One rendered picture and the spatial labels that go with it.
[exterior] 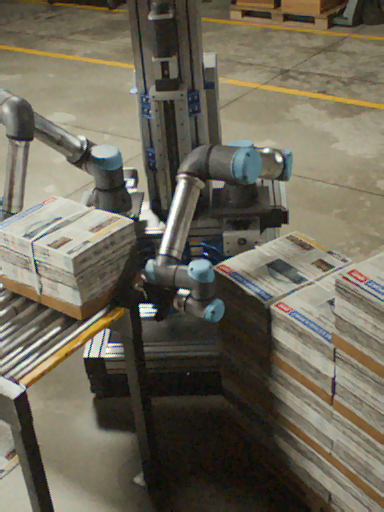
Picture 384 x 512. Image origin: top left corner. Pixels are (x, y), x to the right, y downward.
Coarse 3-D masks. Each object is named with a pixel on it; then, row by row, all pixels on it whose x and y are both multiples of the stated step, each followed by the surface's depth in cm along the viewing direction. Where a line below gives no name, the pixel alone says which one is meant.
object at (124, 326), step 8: (120, 296) 253; (112, 304) 250; (120, 304) 249; (128, 304) 249; (136, 304) 249; (128, 312) 247; (136, 312) 250; (120, 320) 252; (128, 320) 249; (136, 320) 251; (112, 328) 257; (120, 328) 254; (128, 328) 251; (136, 328) 252; (128, 336) 253; (136, 336) 253
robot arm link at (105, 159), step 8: (104, 144) 298; (96, 152) 293; (104, 152) 293; (112, 152) 293; (120, 152) 295; (88, 160) 297; (96, 160) 290; (104, 160) 290; (112, 160) 290; (120, 160) 293; (88, 168) 297; (96, 168) 292; (104, 168) 291; (112, 168) 291; (120, 168) 294; (96, 176) 294; (104, 176) 293; (112, 176) 293; (120, 176) 295; (96, 184) 297; (104, 184) 294; (112, 184) 295; (120, 184) 297
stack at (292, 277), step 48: (288, 240) 270; (240, 288) 248; (288, 288) 244; (288, 336) 236; (288, 384) 245; (336, 384) 223; (288, 432) 255; (336, 432) 230; (288, 480) 267; (336, 480) 241
